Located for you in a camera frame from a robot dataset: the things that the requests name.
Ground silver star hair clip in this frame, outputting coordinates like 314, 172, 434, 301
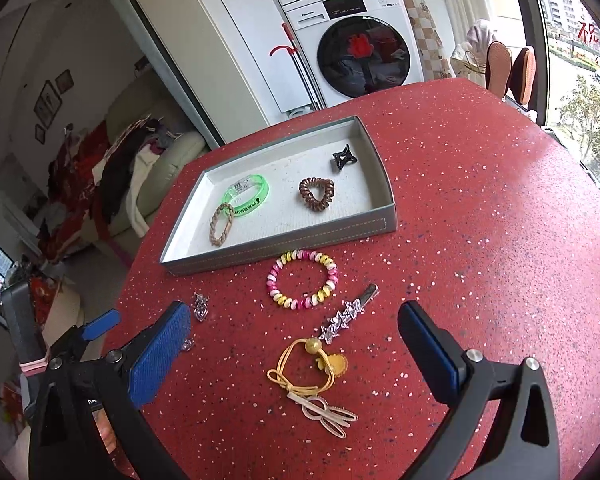
317, 283, 379, 344

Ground beige braided bracelet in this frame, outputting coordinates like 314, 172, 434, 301
208, 201, 236, 248

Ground brown chair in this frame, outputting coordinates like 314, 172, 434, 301
486, 41, 513, 100
508, 47, 536, 106

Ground pink yellow spiral hair tie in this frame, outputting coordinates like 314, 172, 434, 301
265, 248, 339, 311

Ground checkered hanging cloth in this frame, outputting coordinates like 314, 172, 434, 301
403, 0, 454, 80

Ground framed wall pictures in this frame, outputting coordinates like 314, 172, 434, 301
33, 70, 74, 144

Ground silver heart charm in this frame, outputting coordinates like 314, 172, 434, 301
181, 338, 194, 352

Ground left hand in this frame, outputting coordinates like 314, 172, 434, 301
93, 410, 117, 454

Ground red handled mop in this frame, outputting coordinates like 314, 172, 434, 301
268, 22, 323, 112

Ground yellow cord hair tie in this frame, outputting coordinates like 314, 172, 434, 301
265, 337, 360, 440

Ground black claw hair clip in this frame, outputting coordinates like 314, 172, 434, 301
332, 144, 358, 172

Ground white tall cabinet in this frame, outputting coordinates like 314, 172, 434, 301
132, 0, 309, 145

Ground green translucent bangle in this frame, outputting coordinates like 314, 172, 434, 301
221, 174, 270, 217

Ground silver owl charm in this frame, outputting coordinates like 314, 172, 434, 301
193, 292, 209, 322

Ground beige leather armchair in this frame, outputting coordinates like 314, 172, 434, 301
82, 72, 209, 257

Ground pile of clothes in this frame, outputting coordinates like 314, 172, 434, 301
38, 115, 180, 262

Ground white washing machine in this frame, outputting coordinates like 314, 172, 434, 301
283, 0, 425, 107

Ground grey jewelry tray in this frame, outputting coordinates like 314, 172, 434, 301
160, 116, 398, 275

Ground brown spiral hair tie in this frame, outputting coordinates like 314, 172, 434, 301
298, 175, 336, 213

